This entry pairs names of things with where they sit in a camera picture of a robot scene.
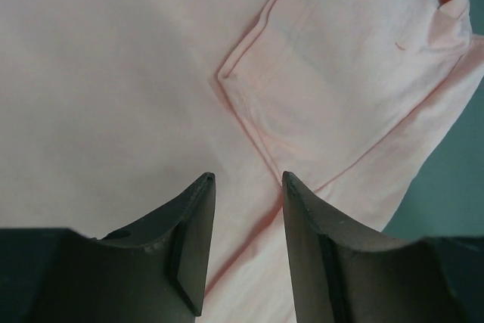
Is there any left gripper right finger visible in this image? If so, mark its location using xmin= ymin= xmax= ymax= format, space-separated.
xmin=282 ymin=172 xmax=483 ymax=322

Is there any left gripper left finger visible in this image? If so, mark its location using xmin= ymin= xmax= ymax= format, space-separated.
xmin=1 ymin=172 xmax=216 ymax=322

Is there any salmon pink t shirt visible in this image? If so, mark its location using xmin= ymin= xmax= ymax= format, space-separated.
xmin=1 ymin=0 xmax=483 ymax=322

